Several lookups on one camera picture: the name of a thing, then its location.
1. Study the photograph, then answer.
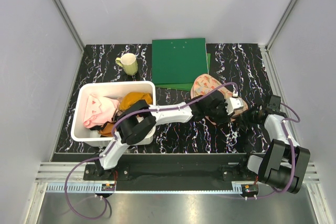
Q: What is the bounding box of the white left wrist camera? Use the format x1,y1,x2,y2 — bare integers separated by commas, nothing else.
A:
226,93,244,116

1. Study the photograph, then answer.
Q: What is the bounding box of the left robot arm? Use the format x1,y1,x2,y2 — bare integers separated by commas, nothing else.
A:
94,92,234,180

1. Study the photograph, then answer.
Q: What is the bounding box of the light pink floral garment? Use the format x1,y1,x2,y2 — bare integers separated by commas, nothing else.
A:
83,94,119,129

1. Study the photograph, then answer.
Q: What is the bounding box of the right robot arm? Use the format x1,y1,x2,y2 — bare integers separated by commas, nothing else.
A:
236,105,310,194

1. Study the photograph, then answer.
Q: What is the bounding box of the pale green mug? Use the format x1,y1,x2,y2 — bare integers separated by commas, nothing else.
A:
115,53,138,76

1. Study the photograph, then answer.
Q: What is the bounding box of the green folder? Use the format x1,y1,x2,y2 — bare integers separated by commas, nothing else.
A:
152,38,208,84

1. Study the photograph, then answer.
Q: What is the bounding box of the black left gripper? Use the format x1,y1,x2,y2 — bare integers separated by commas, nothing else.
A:
205,99,234,126

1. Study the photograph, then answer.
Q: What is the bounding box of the orange bra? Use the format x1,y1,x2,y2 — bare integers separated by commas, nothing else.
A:
98,92,153,137

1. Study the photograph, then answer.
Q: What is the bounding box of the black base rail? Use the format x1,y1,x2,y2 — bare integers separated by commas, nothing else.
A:
83,154,257,193

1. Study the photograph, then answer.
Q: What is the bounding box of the white plastic bin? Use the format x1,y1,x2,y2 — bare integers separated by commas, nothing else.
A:
71,81,156,147

